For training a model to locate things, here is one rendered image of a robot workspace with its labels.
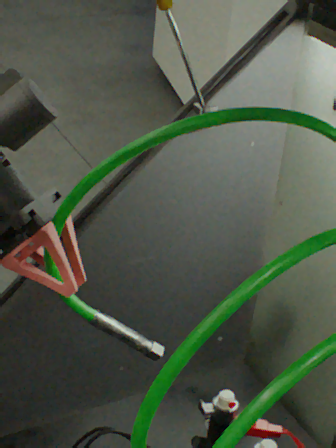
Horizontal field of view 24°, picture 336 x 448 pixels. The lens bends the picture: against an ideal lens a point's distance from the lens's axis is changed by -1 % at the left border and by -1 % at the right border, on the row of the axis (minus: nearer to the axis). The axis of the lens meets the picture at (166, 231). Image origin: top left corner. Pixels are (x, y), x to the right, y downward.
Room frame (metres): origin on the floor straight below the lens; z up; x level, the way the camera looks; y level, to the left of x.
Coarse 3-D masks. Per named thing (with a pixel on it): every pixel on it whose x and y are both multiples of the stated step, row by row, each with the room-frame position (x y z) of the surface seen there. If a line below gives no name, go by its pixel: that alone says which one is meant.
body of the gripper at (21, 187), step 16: (0, 176) 0.71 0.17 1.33; (16, 176) 0.72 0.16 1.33; (0, 192) 0.70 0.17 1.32; (16, 192) 0.70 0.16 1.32; (32, 192) 0.72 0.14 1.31; (48, 192) 0.74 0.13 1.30; (0, 208) 0.69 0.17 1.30; (16, 208) 0.69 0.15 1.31; (32, 208) 0.69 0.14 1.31; (0, 224) 0.69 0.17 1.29; (16, 224) 0.66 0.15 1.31; (0, 240) 0.68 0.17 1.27
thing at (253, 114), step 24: (192, 120) 0.71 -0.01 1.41; (216, 120) 0.71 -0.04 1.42; (240, 120) 0.72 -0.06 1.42; (264, 120) 0.72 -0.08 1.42; (288, 120) 0.72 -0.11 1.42; (312, 120) 0.73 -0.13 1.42; (144, 144) 0.70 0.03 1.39; (96, 168) 0.70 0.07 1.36; (72, 192) 0.69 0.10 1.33; (48, 264) 0.69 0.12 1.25
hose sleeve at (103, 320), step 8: (96, 312) 0.70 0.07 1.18; (96, 320) 0.69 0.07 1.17; (104, 320) 0.70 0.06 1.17; (112, 320) 0.70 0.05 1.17; (104, 328) 0.69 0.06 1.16; (112, 328) 0.70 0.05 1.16; (120, 328) 0.70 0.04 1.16; (128, 328) 0.71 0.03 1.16; (112, 336) 0.70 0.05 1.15; (120, 336) 0.70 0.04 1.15; (128, 336) 0.70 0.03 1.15; (136, 336) 0.71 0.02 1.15; (128, 344) 0.70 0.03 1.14; (136, 344) 0.70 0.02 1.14; (144, 344) 0.70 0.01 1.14; (152, 344) 0.71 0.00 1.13; (144, 352) 0.70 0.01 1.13
